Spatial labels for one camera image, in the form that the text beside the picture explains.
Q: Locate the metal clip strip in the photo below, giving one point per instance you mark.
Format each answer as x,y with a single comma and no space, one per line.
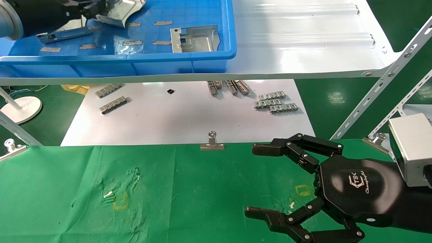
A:
272,95
283,108
218,84
266,104
242,87
212,88
113,105
108,90
232,87

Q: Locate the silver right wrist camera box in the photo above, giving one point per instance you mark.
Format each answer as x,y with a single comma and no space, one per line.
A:
410,148

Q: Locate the yellow bag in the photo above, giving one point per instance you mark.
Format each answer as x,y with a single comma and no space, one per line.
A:
76,89

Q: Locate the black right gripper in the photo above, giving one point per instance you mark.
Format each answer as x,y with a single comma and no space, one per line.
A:
357,189

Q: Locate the flat sheet metal bracket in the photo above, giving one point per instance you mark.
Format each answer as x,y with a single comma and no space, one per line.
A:
199,42

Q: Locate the small black block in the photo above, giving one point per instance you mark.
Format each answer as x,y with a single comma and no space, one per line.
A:
171,91

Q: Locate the brown tape strip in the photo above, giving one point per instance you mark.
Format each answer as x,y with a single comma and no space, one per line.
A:
132,43
134,24
162,43
163,23
89,46
95,27
50,49

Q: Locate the white perforated shelf post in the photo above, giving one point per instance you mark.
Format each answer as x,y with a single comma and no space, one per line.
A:
398,111
371,96
20,131

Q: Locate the boxy sheet metal bracket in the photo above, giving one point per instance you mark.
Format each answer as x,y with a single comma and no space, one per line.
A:
67,33

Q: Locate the angled sheet metal bracket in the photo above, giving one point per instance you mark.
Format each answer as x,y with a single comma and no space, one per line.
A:
125,11

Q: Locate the white round-base lamp stand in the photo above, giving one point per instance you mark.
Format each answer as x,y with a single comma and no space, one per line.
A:
23,108

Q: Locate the white shelf board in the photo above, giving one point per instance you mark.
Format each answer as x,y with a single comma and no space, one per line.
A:
287,50

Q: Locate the green table cloth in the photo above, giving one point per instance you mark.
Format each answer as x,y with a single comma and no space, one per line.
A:
168,192

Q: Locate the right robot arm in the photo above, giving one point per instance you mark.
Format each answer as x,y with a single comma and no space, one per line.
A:
420,209

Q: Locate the silver binder clip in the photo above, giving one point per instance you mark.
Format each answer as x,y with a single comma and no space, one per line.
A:
212,145
376,141
11,152

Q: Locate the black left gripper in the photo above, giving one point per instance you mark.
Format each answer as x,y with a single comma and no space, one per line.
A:
40,15

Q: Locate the blue plastic bin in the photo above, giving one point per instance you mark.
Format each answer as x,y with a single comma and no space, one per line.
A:
189,13

